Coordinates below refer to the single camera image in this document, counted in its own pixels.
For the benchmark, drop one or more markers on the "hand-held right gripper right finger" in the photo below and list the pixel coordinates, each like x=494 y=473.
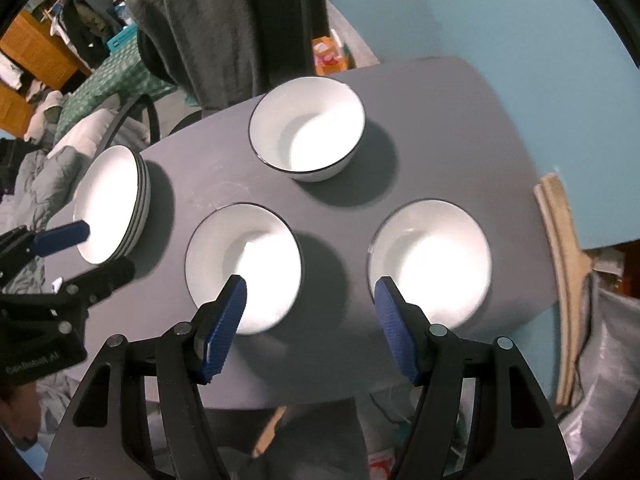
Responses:
x=395 y=330

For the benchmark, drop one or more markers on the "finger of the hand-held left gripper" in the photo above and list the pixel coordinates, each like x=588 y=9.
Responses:
x=110 y=275
x=60 y=237

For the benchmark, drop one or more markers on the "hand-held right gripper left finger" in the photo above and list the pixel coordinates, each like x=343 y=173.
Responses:
x=225 y=330

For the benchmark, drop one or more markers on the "white plate with black rim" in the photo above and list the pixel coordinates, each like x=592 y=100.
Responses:
x=148 y=195
x=107 y=205
x=141 y=200

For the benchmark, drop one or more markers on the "white bowl with black rim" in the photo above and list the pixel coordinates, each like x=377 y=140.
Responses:
x=430 y=265
x=250 y=260
x=307 y=127

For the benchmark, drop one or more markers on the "person's left hand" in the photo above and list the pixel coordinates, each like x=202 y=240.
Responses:
x=12 y=405

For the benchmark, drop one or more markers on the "grey duvet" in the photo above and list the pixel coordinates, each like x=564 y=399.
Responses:
x=30 y=185

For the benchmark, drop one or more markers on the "grey patterned quilt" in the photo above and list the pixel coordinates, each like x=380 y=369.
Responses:
x=55 y=405

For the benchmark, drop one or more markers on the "light grey blanket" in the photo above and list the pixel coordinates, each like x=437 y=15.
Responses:
x=87 y=130

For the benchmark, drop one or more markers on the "beige clothes pile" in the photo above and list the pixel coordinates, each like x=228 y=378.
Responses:
x=45 y=110

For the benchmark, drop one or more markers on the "green checked tablecloth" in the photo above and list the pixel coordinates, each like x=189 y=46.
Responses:
x=110 y=80

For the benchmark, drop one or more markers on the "curved wooden chair back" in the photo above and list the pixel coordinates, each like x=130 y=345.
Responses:
x=562 y=270

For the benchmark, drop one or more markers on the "orange wooden wardrobe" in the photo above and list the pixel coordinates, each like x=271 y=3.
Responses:
x=35 y=45

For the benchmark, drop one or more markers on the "blue storage box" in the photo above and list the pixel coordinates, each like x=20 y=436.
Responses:
x=122 y=36

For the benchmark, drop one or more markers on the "grey plastic bag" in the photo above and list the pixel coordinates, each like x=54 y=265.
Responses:
x=610 y=360

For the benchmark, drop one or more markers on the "dark hanging clothes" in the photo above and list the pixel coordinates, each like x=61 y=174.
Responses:
x=92 y=15

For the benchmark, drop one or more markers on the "grey fleece jacket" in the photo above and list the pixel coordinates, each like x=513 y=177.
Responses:
x=210 y=25

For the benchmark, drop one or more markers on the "orange and red packet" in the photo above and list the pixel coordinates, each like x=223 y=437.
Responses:
x=327 y=57

